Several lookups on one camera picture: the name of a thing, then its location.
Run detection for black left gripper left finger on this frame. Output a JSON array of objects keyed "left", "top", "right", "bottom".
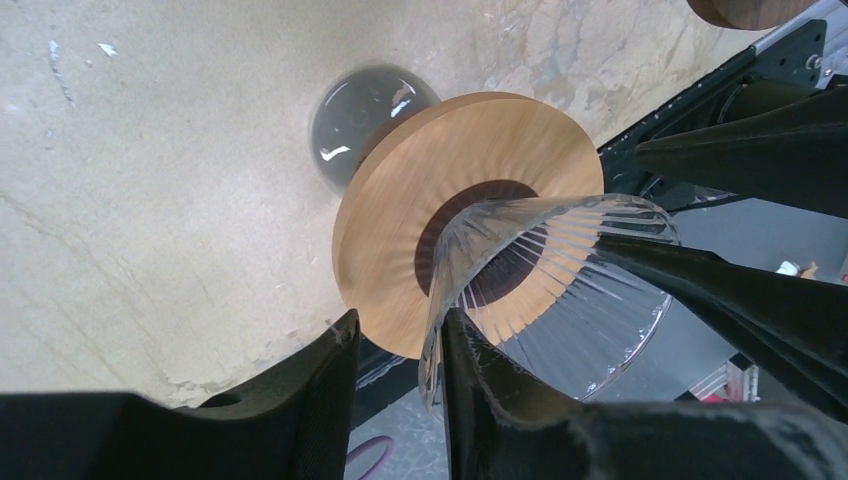
[{"left": 1, "top": 310, "right": 360, "bottom": 479}]

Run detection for grey glass carafe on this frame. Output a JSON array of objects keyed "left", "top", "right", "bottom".
[{"left": 310, "top": 63, "right": 441, "bottom": 195}]

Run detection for dark walnut dripper stand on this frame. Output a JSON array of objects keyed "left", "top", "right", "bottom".
[{"left": 687, "top": 0, "right": 816, "bottom": 31}]

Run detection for light bamboo dripper stand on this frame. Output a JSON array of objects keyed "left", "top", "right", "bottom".
[{"left": 332, "top": 92, "right": 604, "bottom": 359}]

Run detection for clear glass dripper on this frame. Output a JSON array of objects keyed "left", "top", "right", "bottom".
[{"left": 418, "top": 194, "right": 680, "bottom": 418}]

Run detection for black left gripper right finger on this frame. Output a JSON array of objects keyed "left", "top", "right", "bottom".
[{"left": 440, "top": 308, "right": 847, "bottom": 479}]

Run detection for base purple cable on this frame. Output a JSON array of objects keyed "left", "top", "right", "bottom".
[{"left": 344, "top": 433, "right": 397, "bottom": 480}]

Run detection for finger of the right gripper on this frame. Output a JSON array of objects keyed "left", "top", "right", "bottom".
[
  {"left": 636, "top": 86, "right": 847, "bottom": 218},
  {"left": 595, "top": 236, "right": 847, "bottom": 423}
]

